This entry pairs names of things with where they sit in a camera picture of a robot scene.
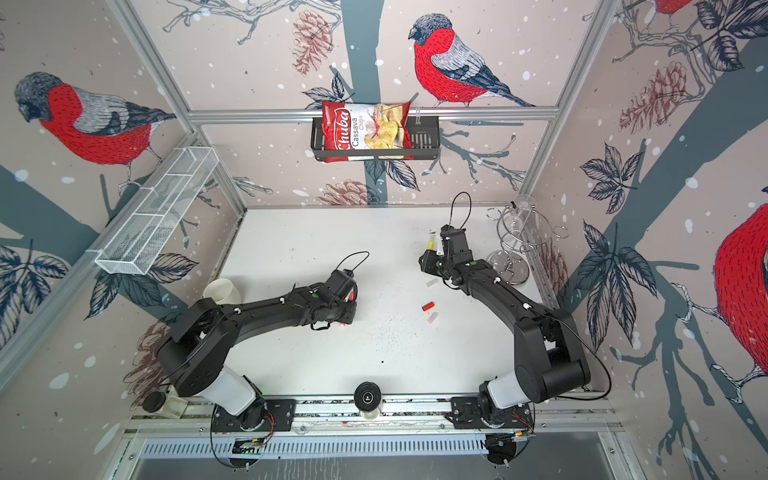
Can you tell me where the black wire wall basket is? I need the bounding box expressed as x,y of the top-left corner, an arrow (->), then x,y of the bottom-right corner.
310,116 -> 441,163

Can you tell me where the white wire mesh shelf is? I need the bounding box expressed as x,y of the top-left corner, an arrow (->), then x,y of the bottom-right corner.
95,146 -> 219,275

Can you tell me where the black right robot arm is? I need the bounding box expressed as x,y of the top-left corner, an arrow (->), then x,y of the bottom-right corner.
419,225 -> 591,428

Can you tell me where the chrome spiral glass holder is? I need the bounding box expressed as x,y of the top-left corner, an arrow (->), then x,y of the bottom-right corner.
486,194 -> 569,290

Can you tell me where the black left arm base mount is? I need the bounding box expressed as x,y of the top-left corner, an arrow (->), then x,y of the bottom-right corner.
210,398 -> 297,434

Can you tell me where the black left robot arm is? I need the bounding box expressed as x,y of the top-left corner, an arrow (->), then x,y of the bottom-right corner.
155,269 -> 358,432

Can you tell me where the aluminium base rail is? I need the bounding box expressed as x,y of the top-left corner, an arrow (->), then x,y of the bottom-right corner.
124,394 -> 624,437

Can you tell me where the white ceramic mug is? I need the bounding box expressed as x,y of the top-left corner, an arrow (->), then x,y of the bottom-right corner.
203,278 -> 242,305

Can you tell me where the black round knob on rail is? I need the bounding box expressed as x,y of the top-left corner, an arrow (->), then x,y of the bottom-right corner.
354,381 -> 382,420

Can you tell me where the aluminium frame crossbar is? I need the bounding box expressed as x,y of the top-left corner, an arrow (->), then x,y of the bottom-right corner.
187,106 -> 560,126

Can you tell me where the red cassava chips bag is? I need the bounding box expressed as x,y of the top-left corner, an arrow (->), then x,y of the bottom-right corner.
316,102 -> 412,163

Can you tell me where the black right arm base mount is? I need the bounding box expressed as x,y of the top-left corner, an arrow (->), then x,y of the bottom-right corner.
444,395 -> 534,431

